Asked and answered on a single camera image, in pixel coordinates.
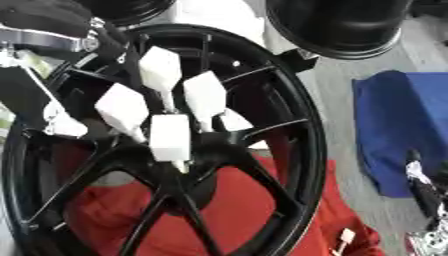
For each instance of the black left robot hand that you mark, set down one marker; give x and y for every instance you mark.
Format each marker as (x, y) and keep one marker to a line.
(44, 15)

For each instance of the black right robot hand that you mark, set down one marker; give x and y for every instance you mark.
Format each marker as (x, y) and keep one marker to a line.
(426, 195)

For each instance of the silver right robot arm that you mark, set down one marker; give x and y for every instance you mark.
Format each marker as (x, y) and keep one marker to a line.
(433, 245)

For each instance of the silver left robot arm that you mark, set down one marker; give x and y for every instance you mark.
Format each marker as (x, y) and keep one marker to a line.
(26, 96)

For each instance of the small black round wheel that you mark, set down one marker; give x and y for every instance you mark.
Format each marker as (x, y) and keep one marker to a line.
(125, 10)

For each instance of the white pin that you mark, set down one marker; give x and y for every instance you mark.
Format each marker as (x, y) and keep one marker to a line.
(346, 236)
(121, 108)
(170, 138)
(159, 68)
(204, 95)

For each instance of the large black round wheel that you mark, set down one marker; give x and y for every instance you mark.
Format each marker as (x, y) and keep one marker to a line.
(344, 23)

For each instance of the black spoked wheel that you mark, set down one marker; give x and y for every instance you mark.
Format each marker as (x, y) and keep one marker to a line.
(224, 144)

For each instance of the blue cloth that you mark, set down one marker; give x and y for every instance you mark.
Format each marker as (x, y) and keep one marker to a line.
(402, 126)

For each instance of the black bracket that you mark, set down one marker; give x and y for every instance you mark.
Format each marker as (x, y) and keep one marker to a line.
(298, 60)

